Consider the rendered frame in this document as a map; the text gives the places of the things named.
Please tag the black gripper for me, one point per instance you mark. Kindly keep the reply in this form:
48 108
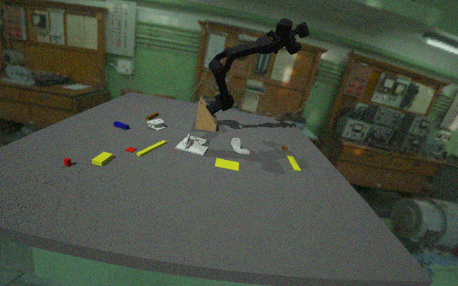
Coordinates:
302 30

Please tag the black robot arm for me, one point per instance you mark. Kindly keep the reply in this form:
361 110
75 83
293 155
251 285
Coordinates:
263 45

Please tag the small blue block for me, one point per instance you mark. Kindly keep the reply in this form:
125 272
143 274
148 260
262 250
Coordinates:
121 125

